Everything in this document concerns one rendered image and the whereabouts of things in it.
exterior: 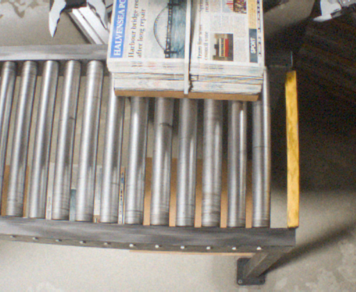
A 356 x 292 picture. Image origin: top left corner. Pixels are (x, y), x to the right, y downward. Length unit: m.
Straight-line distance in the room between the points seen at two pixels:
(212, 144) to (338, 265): 0.99
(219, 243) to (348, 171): 1.06
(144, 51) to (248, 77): 0.26
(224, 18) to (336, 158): 1.15
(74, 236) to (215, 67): 0.55
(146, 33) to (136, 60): 0.08
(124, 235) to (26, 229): 0.26
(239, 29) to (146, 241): 0.57
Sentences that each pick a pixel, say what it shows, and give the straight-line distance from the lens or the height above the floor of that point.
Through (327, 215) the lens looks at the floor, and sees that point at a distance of 2.51.
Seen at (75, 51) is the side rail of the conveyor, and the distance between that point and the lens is 1.80.
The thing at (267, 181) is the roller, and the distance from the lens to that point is 1.67.
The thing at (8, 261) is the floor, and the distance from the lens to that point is 2.51.
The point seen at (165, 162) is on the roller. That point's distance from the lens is 1.67.
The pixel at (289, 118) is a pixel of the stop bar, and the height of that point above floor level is 0.82.
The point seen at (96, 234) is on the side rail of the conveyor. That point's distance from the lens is 1.64.
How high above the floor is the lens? 2.40
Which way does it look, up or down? 73 degrees down
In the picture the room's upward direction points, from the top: 1 degrees counter-clockwise
